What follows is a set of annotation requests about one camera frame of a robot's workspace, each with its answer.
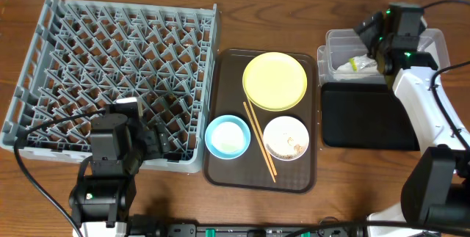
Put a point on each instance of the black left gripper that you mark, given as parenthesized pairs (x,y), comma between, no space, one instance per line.
(156,141)

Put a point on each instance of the white bowl with rice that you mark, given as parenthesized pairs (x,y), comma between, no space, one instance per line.
(286,138)

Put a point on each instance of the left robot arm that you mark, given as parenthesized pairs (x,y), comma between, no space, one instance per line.
(120,142)

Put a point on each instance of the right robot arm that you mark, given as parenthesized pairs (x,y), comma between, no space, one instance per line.
(412,88)

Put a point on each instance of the black waste tray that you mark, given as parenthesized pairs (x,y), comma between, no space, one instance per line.
(366,116)

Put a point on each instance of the green snack wrapper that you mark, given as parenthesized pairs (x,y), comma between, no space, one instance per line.
(353,64)

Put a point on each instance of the clear plastic bin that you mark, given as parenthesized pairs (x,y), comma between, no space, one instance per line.
(342,44)

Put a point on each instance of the blue bowl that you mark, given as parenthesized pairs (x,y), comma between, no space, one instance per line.
(227,118)

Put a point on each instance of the white paper cup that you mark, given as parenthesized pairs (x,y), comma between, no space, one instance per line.
(228,138)

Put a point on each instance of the brown serving tray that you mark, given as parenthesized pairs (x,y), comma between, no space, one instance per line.
(249,171)

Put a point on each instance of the wooden chopstick left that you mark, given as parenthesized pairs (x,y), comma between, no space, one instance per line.
(258,139)

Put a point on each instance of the wooden chopstick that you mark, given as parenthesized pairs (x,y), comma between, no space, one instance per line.
(255,119)
(258,139)

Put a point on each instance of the wooden chopstick right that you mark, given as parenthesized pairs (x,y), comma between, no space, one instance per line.
(255,119)

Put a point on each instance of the grey plastic dish rack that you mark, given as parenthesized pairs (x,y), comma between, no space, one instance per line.
(87,54)

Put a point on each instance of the yellow plate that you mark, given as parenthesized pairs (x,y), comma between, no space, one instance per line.
(274,81)

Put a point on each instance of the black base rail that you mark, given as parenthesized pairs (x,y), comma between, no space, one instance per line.
(257,230)

